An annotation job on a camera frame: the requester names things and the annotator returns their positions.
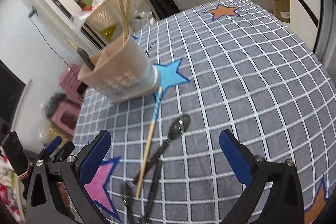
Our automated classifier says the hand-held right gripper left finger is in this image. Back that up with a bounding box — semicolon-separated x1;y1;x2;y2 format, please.
26;130;112;224

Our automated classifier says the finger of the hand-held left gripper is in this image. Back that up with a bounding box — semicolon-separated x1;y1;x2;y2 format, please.
53;141;76;162
43;136;63;159

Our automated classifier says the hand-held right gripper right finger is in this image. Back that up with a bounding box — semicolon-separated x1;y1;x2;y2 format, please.
219;130;307;224

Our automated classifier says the metal spoon with black handle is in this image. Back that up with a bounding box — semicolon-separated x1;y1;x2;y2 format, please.
119;181;135;224
142;158;164;224

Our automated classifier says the blue patterned wooden chopstick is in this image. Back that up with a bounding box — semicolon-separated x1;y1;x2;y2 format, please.
135;86;164;199

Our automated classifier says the black plastic spoon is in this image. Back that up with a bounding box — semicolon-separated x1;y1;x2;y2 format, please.
132;114;191;184

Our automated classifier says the beige plastic utensil holder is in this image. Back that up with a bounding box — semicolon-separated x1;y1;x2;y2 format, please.
78;34;162;104

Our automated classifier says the plain wooden chopstick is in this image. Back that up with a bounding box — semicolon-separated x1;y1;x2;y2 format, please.
117;0;128;44

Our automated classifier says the clear bag of yellow balls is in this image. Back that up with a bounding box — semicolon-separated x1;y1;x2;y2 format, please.
39;121;57;144

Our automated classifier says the small pink plastic stool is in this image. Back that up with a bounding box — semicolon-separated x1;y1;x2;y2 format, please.
51;100;82;136

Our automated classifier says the person's floral clothing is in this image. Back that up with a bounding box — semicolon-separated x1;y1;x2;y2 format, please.
0;155;17;214

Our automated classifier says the clear bag of dark items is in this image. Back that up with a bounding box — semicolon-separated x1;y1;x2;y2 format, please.
44;92;68;120

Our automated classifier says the tall pink plastic stool stack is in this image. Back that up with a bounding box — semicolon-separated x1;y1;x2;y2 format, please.
58;63;88;105

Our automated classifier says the grey checked star tablecloth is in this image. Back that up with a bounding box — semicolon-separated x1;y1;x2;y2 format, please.
72;0;332;224

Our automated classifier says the yellow cooking oil bottle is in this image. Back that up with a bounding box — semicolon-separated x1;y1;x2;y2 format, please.
101;24;118;40

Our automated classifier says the beige perforated basket cart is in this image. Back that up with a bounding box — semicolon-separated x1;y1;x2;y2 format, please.
83;0;148;44

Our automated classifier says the brown cardboard box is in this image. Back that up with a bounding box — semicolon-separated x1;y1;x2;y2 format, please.
273;0;291;24

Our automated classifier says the black charger cable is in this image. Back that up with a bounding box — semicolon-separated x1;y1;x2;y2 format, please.
30;15;80;81

